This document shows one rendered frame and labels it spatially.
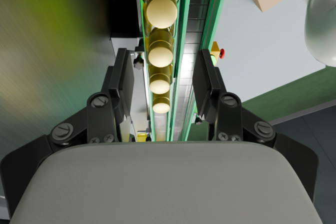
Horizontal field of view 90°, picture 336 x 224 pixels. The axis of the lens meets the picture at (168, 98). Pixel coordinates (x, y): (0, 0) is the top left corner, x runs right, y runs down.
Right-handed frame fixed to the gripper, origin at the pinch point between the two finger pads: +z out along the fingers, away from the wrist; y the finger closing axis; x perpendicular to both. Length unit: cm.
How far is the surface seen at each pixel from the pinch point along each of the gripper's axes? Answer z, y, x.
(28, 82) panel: 2.9, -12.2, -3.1
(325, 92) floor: 144, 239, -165
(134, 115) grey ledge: 38, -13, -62
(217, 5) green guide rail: 30.5, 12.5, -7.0
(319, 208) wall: 12, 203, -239
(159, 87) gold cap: 10.1, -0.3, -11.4
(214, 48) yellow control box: 46, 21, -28
